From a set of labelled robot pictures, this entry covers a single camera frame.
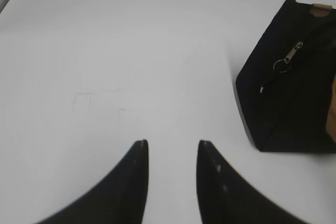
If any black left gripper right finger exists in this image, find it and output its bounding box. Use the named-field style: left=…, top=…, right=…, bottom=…
left=196, top=140, right=304, bottom=223

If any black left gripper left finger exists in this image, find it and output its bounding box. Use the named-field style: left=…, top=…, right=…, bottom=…
left=41, top=140, right=149, bottom=223

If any black canvas tote bag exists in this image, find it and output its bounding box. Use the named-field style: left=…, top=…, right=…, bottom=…
left=235, top=0, right=335, bottom=153

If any silver zipper pull with ring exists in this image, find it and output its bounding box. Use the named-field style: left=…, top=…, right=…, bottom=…
left=273, top=41, right=303, bottom=73

